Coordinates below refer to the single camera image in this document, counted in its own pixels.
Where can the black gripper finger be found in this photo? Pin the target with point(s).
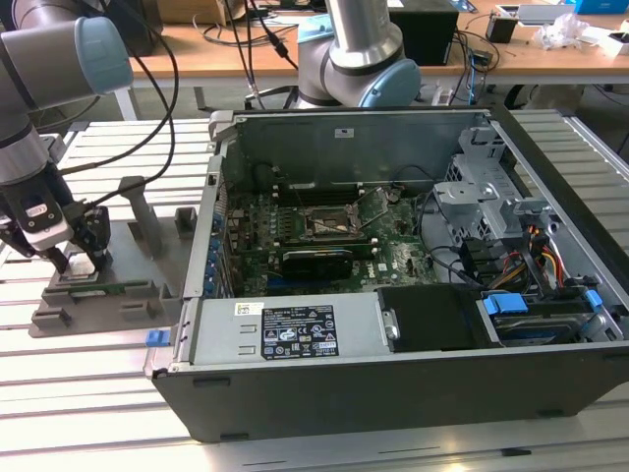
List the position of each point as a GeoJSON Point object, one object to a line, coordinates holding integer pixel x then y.
{"type": "Point", "coordinates": [96, 233]}
{"type": "Point", "coordinates": [58, 260]}

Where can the silver CPU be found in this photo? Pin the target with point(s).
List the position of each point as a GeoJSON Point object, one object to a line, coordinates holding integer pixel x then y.
{"type": "Point", "coordinates": [81, 269]}

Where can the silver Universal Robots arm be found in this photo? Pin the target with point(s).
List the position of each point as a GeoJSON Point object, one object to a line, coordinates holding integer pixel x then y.
{"type": "Point", "coordinates": [44, 54]}

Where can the CPU socket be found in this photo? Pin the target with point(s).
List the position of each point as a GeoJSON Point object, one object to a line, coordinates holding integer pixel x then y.
{"type": "Point", "coordinates": [322, 215]}

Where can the grey parts rack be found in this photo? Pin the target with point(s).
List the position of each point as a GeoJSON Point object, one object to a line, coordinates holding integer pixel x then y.
{"type": "Point", "coordinates": [132, 265]}

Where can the green RAM stick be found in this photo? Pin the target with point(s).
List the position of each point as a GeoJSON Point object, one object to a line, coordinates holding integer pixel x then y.
{"type": "Point", "coordinates": [113, 287]}

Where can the blue card retainer clip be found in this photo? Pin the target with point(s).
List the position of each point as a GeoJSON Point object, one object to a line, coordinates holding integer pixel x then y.
{"type": "Point", "coordinates": [214, 244]}
{"type": "Point", "coordinates": [211, 271]}
{"type": "Point", "coordinates": [211, 285]}
{"type": "Point", "coordinates": [213, 257]}

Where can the blue case latch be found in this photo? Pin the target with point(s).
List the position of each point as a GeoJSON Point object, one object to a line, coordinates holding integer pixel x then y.
{"type": "Point", "coordinates": [157, 339]}

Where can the grey power supply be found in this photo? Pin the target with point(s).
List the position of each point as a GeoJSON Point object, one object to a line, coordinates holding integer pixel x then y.
{"type": "Point", "coordinates": [221, 324]}

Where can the locking lever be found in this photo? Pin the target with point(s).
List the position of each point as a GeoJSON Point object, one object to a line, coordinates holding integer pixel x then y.
{"type": "Point", "coordinates": [298, 196]}

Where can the long wooden desk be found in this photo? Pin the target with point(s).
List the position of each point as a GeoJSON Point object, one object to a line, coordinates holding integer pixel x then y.
{"type": "Point", "coordinates": [221, 69]}

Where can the black desktop computer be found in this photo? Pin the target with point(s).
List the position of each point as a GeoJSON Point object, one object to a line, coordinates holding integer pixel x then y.
{"type": "Point", "coordinates": [147, 29]}

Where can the black graphics card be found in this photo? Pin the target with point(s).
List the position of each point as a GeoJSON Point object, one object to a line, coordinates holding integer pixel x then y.
{"type": "Point", "coordinates": [314, 265]}

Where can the cardboard box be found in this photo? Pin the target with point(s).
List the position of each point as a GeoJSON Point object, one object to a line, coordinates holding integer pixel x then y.
{"type": "Point", "coordinates": [196, 11]}

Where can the coin battery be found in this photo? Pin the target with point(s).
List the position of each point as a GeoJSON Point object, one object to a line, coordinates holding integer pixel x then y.
{"type": "Point", "coordinates": [395, 195]}

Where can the green motherboard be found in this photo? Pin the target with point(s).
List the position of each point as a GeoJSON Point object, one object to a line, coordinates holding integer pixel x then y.
{"type": "Point", "coordinates": [400, 246]}

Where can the black and grey PC case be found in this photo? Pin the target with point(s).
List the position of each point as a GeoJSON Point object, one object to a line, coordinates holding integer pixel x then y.
{"type": "Point", "coordinates": [393, 393]}

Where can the black plastic shroud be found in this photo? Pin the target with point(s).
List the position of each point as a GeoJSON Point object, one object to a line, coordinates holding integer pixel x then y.
{"type": "Point", "coordinates": [427, 314]}

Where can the metal drive cage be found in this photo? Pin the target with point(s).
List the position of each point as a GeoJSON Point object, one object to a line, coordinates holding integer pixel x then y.
{"type": "Point", "coordinates": [472, 196]}

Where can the black speaker box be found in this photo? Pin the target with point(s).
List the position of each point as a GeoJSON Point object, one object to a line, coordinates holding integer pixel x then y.
{"type": "Point", "coordinates": [437, 34]}

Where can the blue disk carrier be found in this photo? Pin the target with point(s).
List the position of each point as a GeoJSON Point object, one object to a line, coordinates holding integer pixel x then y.
{"type": "Point", "coordinates": [506, 304]}

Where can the hard disk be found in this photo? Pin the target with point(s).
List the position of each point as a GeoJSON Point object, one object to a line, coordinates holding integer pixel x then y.
{"type": "Point", "coordinates": [531, 327]}

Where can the small black cube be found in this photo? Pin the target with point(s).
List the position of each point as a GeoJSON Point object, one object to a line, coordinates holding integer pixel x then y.
{"type": "Point", "coordinates": [501, 30]}

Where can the grey tray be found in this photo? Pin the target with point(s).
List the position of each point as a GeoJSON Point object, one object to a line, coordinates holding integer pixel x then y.
{"type": "Point", "coordinates": [545, 15]}

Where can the blue plastic clip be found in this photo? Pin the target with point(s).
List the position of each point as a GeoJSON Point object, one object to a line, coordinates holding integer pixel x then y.
{"type": "Point", "coordinates": [593, 299]}

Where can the clear plastic bag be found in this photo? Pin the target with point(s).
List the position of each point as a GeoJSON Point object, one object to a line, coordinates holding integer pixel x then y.
{"type": "Point", "coordinates": [560, 32]}

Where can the white box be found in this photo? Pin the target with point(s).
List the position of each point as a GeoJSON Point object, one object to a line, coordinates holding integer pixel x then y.
{"type": "Point", "coordinates": [597, 39]}

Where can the blue box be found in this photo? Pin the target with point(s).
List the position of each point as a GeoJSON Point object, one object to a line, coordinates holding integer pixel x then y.
{"type": "Point", "coordinates": [602, 6]}

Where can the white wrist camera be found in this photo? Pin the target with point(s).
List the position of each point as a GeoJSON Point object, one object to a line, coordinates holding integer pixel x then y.
{"type": "Point", "coordinates": [46, 228]}

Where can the case wall label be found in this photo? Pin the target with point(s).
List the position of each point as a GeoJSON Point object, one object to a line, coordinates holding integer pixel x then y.
{"type": "Point", "coordinates": [344, 134]}

